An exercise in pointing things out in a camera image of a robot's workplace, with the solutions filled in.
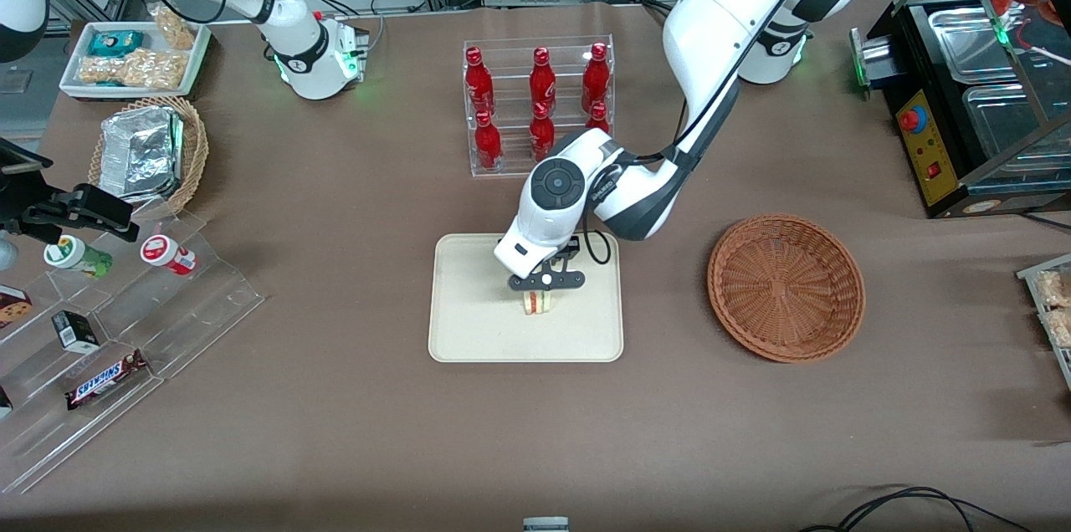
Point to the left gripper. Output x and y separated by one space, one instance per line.
570 248

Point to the brown cookie box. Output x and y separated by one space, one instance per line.
12 308

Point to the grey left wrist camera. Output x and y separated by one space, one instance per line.
562 278

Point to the clear bag of snacks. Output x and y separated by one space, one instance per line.
1054 288
1059 327

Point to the small black box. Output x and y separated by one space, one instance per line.
77 333

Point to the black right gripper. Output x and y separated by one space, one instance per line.
52 206

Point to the Snickers chocolate bar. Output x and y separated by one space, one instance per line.
107 380

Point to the clear bag of nuts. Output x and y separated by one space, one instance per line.
155 68
174 28
99 70

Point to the dark small package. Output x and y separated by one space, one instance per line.
4 402

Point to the grey device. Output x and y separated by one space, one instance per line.
545 525

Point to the beige plastic tray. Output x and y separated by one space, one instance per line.
468 314

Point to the white rectangular snack tray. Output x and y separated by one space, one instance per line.
197 55

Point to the clear acrylic bottle rack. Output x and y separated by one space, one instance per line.
510 168

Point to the triangular sandwich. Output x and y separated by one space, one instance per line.
538 304

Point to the green bottle with white cap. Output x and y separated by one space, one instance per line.
79 258

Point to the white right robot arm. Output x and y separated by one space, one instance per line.
293 22

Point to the silver foil packet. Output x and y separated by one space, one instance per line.
138 151

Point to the red cola bottle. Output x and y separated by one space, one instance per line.
595 80
488 143
597 118
542 84
477 84
540 135

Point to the red bottle with white cap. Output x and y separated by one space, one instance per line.
167 254

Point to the brown round wicker basket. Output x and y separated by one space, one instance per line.
786 289

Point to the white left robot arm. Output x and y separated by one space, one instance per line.
711 22

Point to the teal snack package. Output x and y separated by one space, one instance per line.
115 43

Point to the light tan wicker basket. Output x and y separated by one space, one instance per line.
194 156

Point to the black food warmer display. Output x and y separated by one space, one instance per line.
945 130

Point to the clear acrylic stepped display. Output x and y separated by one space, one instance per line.
192 306

